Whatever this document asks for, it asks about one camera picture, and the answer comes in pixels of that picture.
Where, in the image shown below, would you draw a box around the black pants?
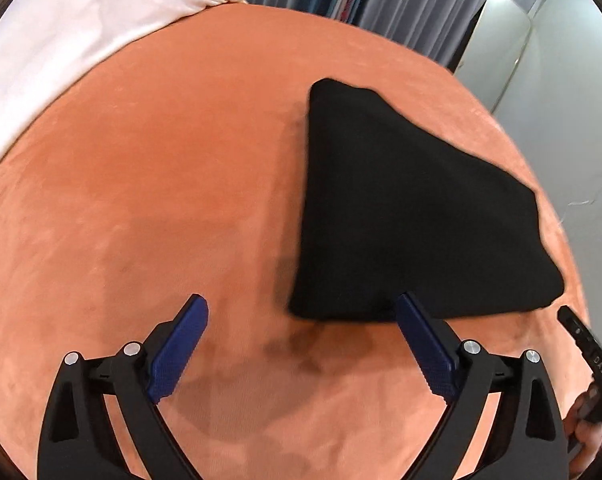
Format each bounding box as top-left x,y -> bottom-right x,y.
288,78 -> 564,322

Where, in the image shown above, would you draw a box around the person's right hand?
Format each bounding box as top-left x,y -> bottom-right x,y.
563,391 -> 602,479

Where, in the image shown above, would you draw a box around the orange velvet bed cover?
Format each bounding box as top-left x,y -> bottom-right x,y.
0,3 -> 595,480

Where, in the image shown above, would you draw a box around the white door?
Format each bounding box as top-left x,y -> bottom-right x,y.
454,0 -> 532,113

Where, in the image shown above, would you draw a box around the white pillow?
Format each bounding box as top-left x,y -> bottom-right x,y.
0,0 -> 234,160

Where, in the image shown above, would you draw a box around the white cable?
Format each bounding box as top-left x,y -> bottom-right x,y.
558,164 -> 602,226

